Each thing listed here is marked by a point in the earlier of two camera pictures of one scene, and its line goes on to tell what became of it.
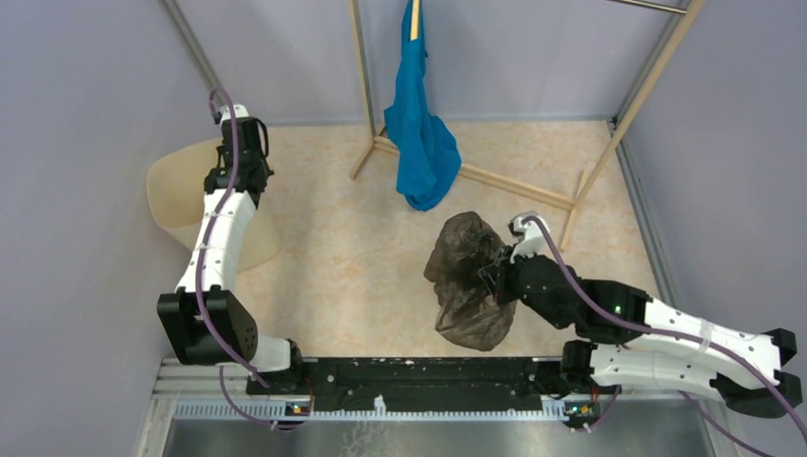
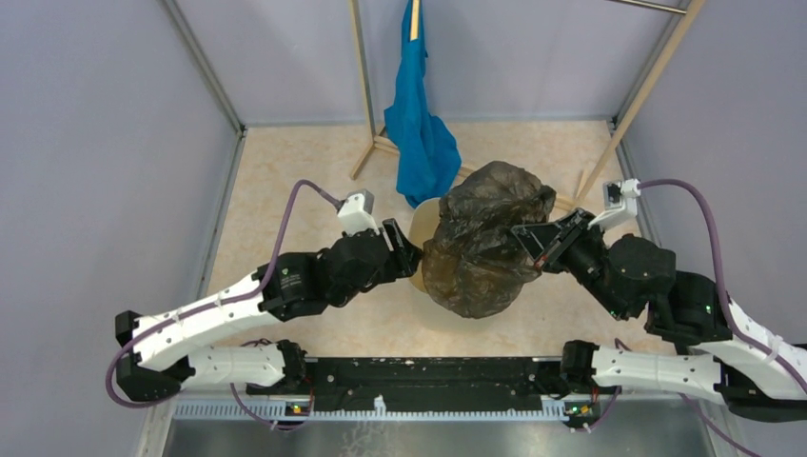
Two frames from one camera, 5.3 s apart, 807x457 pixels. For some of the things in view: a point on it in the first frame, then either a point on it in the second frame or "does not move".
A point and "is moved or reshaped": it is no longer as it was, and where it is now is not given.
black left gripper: [261, 154] to [404, 256]
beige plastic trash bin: [177, 181] to [423, 218]
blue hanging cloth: [426, 154] does not move
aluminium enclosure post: [193, 48] does not move
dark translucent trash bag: [462, 266] is moved or reshaped
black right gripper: [504, 270] to [540, 240]
